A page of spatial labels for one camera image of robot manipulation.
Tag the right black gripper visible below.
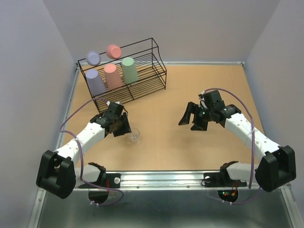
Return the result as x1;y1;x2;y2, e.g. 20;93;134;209
178;102;214;131

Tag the clear glass cup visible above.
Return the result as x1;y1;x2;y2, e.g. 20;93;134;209
129;128;140;143

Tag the tall pink cup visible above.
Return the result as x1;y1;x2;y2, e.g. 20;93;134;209
104;64;123;90

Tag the tall purple cup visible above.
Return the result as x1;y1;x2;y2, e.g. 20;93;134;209
85;69;107;96

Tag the tall green cup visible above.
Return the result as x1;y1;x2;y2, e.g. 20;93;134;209
122;57;139;85

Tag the short purple cup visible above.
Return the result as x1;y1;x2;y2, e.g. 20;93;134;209
85;51;101;67

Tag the short red cup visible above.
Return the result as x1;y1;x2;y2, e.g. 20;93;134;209
106;44;122;59

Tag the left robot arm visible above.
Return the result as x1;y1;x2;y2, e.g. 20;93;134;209
36;102;131;199

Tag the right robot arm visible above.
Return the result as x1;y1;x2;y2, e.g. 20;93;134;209
179;88;296;192

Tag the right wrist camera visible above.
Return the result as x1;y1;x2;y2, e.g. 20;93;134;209
198;91;207;109

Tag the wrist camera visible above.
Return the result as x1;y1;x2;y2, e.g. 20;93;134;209
198;91;207;109
106;101;123;106

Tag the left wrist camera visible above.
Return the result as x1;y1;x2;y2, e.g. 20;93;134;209
106;101;123;106

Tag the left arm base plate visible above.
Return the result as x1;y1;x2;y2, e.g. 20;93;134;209
75;171;121;189

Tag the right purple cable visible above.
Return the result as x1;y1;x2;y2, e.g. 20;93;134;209
204;88;263;206

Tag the black wire dish rack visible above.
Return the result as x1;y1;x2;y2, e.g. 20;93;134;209
78;38;167;113

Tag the aluminium mounting rail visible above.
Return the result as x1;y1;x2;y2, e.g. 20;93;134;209
38;170;292;190

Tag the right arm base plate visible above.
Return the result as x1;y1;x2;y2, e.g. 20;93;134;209
201;172;247;188

